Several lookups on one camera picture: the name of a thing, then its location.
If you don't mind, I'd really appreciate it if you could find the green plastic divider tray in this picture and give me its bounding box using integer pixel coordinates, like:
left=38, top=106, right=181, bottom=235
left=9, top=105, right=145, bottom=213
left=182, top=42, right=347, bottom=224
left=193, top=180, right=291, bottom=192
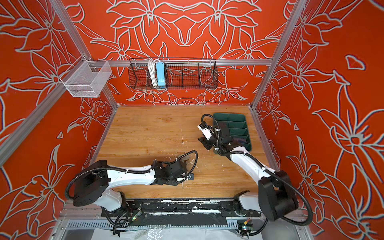
left=213, top=113, right=252, bottom=152

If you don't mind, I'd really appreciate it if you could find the purple sock with yellow cuff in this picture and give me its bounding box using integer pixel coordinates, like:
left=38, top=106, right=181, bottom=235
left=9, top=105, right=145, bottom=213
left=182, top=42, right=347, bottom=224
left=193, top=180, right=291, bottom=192
left=237, top=138, right=247, bottom=144

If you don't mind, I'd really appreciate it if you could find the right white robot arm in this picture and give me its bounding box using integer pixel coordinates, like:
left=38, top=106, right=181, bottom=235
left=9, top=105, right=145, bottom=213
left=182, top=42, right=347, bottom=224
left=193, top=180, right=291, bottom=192
left=198, top=114, right=313, bottom=226

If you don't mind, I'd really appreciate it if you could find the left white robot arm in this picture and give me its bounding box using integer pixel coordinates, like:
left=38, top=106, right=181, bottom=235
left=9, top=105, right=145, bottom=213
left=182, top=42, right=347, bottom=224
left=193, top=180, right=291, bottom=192
left=65, top=150, right=199, bottom=212

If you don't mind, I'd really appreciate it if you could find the light blue box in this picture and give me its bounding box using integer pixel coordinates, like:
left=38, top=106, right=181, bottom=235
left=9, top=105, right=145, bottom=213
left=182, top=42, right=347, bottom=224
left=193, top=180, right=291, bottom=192
left=156, top=62, right=166, bottom=88

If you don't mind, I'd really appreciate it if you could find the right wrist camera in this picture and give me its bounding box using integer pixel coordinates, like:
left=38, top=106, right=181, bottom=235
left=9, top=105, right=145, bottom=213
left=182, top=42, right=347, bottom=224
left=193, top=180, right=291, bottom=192
left=198, top=124, right=213, bottom=140

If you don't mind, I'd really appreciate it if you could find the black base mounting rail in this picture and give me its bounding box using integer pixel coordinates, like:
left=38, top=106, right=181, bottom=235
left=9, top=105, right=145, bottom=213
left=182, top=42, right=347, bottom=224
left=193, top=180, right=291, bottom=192
left=101, top=199, right=262, bottom=229

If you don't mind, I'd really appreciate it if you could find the black wire wall basket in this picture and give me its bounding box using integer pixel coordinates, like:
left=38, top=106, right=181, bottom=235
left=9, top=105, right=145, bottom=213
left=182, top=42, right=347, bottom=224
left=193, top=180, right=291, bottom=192
left=128, top=58, right=219, bottom=90

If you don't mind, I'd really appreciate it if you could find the white cable bundle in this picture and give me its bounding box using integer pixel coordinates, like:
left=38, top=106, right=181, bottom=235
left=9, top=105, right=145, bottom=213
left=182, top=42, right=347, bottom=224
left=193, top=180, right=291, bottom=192
left=147, top=59, right=158, bottom=88

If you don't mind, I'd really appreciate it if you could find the clear acrylic wall bin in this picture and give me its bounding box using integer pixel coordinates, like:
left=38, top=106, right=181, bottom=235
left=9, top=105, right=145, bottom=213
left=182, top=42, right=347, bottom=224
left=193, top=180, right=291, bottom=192
left=59, top=56, right=112, bottom=98

